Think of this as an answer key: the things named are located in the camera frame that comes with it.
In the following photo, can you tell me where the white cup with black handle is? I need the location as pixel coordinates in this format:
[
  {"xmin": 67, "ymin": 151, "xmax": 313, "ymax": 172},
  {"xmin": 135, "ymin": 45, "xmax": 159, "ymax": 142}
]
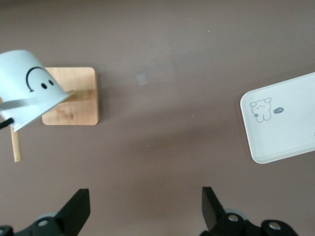
[{"xmin": 0, "ymin": 50, "xmax": 71, "ymax": 133}]

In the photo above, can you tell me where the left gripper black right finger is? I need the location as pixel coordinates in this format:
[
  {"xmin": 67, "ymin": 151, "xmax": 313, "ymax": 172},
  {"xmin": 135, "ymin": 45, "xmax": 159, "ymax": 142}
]
[{"xmin": 200, "ymin": 187, "xmax": 256, "ymax": 236}]

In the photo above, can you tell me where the wooden cup rack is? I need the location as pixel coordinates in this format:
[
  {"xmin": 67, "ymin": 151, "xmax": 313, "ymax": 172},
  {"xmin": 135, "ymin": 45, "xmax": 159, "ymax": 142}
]
[{"xmin": 0, "ymin": 66, "xmax": 100, "ymax": 163}]

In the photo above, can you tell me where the cream tray with bear print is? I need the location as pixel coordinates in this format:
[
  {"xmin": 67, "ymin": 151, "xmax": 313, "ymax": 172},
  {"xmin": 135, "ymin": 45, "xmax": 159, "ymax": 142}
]
[{"xmin": 240, "ymin": 71, "xmax": 315, "ymax": 164}]

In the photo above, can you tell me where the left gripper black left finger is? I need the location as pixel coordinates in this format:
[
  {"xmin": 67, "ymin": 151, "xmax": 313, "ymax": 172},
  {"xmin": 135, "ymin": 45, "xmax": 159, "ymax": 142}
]
[{"xmin": 14, "ymin": 188, "xmax": 91, "ymax": 236}]

